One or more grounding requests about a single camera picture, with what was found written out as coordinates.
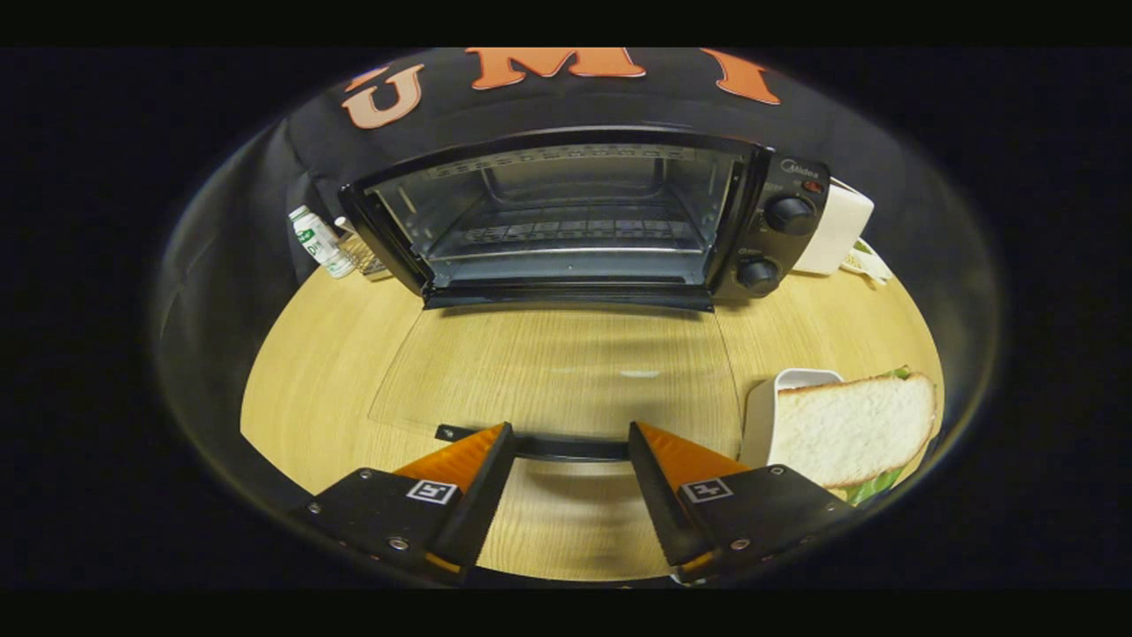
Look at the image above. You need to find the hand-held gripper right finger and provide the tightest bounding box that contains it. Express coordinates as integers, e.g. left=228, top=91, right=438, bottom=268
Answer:
left=628, top=421, right=859, bottom=585

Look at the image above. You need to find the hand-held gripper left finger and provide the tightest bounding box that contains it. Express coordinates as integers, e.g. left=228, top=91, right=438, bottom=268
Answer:
left=301, top=422, right=516, bottom=580

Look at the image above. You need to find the bread and lettuce sandwich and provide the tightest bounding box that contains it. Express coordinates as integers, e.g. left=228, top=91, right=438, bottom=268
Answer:
left=768, top=367, right=938, bottom=505

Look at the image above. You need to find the black toaster oven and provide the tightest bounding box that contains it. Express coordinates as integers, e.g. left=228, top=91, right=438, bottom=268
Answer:
left=339, top=127, right=832, bottom=463

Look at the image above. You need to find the white pop-up toaster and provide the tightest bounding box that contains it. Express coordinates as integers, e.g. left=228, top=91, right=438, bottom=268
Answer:
left=793, top=180, right=875, bottom=275

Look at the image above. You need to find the white rectangular plate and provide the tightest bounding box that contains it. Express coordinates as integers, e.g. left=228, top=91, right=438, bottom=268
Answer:
left=741, top=368, right=845, bottom=470

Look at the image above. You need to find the clear glass cup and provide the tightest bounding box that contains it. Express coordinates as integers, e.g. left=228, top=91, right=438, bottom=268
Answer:
left=334, top=217, right=393, bottom=282

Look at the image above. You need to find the white bottle with green label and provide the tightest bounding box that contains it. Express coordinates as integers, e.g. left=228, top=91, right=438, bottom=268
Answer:
left=289, top=205, right=355, bottom=280

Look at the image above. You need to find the small white dish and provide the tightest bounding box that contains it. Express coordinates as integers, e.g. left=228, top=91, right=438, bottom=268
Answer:
left=840, top=239, right=894, bottom=286

